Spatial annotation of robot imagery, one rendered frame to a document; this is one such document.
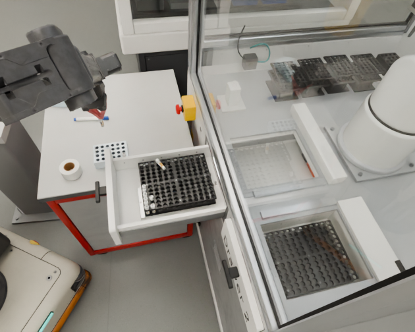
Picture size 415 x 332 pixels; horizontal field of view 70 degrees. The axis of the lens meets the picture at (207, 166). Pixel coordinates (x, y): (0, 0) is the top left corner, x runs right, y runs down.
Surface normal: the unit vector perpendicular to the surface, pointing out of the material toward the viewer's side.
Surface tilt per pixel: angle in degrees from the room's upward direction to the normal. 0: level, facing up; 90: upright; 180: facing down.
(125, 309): 0
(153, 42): 90
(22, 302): 0
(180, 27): 90
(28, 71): 51
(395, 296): 90
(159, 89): 0
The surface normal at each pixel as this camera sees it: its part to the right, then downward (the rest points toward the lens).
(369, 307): -0.97, 0.15
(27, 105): 0.67, 0.04
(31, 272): 0.07, -0.56
